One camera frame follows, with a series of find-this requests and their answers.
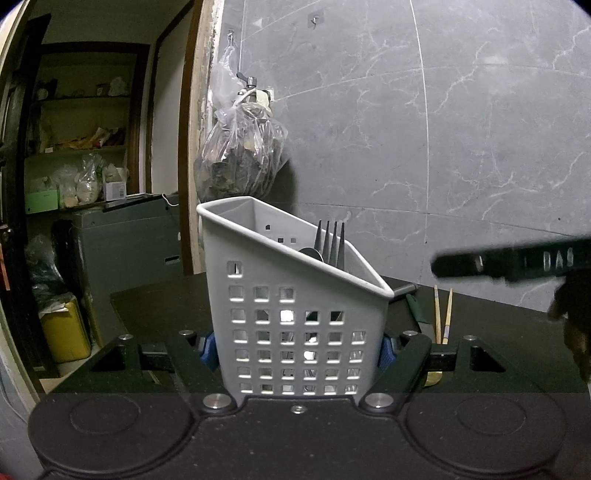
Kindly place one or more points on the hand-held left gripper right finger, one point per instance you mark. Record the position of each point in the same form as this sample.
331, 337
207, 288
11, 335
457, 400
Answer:
387, 354

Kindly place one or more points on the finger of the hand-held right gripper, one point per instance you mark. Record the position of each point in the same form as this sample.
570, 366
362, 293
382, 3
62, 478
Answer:
466, 266

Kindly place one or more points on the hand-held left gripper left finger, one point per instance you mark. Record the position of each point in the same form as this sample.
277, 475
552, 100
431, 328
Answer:
208, 353

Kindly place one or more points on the dark green plastic spatula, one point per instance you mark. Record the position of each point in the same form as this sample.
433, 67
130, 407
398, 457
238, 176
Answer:
418, 311

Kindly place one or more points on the white perforated utensil basket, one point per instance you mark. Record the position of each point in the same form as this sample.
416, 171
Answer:
277, 277

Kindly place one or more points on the silver fork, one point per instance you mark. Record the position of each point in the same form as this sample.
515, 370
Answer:
333, 261

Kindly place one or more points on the large silver spoon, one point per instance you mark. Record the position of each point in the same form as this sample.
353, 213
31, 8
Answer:
310, 254

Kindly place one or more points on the person's right hand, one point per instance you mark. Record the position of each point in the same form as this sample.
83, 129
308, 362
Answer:
577, 332

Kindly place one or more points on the grey cabinet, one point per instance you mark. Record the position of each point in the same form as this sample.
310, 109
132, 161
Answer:
129, 249

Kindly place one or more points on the yellow plastic container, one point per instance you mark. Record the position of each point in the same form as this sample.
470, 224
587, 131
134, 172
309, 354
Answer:
67, 337

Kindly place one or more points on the black plastic bag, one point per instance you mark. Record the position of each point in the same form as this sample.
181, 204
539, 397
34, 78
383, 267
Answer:
44, 272

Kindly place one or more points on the small white box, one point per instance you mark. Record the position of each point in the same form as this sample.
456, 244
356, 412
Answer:
115, 190

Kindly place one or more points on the clear hanging plastic bag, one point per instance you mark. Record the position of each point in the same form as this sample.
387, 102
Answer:
240, 161

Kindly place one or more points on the clear bag of food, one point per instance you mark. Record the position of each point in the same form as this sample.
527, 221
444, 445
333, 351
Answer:
87, 184

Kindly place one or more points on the light green box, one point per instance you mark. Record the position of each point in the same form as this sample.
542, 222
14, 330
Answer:
41, 201

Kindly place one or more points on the snack packets on shelf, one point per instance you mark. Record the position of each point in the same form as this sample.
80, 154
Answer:
99, 137

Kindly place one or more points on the white ornament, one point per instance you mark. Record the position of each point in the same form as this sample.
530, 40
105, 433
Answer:
119, 86

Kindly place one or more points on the wooden shelf unit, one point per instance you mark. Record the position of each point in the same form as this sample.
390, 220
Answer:
78, 99

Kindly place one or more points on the pale door frame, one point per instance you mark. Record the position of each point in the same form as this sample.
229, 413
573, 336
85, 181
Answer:
197, 115

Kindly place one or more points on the wall tap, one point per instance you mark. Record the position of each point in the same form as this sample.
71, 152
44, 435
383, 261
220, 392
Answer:
251, 82

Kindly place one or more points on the metal wall hook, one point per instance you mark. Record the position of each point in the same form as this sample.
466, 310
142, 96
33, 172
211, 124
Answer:
231, 36
315, 19

